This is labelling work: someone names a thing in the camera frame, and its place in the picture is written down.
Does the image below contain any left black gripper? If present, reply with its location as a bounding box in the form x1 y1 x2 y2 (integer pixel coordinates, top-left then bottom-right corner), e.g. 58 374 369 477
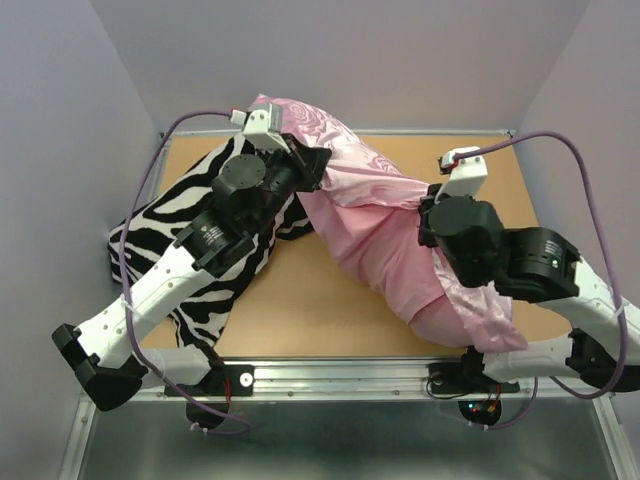
248 132 330 235

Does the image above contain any purple cable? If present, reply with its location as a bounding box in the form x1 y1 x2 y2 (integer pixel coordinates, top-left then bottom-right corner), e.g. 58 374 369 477
118 108 254 436
469 130 629 432

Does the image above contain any pink satin rose pillowcase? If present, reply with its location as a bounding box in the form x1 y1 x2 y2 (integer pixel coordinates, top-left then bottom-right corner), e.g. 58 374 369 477
271 98 528 353

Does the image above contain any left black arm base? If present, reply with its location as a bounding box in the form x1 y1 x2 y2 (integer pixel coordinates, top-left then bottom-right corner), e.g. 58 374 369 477
170 363 255 397

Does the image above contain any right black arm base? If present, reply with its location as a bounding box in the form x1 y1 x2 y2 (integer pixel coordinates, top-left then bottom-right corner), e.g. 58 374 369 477
427 362 521 398

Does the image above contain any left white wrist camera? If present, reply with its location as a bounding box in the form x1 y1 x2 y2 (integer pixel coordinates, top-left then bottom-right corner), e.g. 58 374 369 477
230 102 283 138

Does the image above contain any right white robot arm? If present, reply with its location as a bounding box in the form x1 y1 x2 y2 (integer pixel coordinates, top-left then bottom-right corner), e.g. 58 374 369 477
418 194 639 393

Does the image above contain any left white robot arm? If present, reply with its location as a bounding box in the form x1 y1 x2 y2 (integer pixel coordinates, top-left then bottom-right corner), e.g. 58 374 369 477
52 136 332 411

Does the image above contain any zebra striped pillow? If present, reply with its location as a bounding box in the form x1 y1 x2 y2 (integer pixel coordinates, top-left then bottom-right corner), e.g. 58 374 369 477
107 134 312 347

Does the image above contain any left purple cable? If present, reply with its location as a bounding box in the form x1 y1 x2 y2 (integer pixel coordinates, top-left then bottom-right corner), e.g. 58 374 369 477
118 108 254 436

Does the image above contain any plain pink pillow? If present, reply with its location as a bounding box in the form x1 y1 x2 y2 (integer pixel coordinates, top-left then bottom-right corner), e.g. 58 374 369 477
298 192 472 347

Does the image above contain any aluminium frame rail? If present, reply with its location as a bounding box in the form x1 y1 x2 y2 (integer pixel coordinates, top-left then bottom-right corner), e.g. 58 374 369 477
79 355 616 402

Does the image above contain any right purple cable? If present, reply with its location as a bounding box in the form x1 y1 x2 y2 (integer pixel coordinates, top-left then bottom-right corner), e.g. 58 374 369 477
469 130 629 432

